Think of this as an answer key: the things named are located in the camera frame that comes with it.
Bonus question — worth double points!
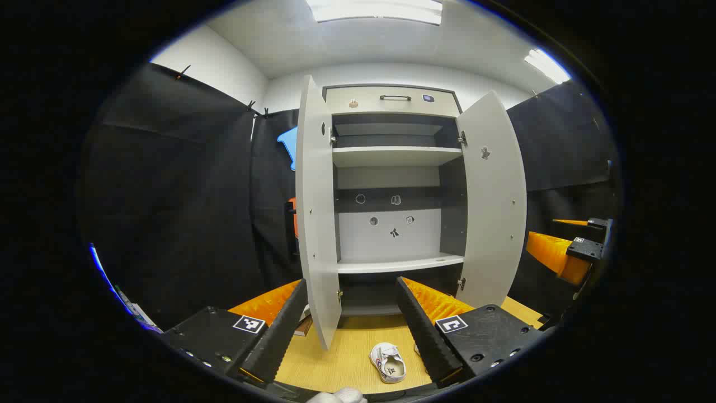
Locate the grey shoe cabinet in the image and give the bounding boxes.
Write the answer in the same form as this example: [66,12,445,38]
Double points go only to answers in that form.
[295,74,527,352]

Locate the brown and white book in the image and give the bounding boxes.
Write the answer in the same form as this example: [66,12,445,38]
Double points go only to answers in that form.
[294,305,314,337]

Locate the grey cabinet shelf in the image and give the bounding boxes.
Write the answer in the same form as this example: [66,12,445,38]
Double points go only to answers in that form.
[332,146,464,168]
[337,252,465,274]

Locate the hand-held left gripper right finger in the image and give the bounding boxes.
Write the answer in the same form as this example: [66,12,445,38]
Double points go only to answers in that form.
[395,275,544,388]

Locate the black backdrop cloth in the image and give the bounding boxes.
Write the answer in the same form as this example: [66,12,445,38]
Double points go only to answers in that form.
[78,62,305,331]
[506,78,621,325]

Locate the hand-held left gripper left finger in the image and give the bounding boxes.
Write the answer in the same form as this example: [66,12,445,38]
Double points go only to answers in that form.
[161,278,309,387]

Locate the grey cabinet door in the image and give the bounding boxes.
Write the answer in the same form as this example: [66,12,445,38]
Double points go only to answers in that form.
[295,74,343,352]
[456,90,527,310]

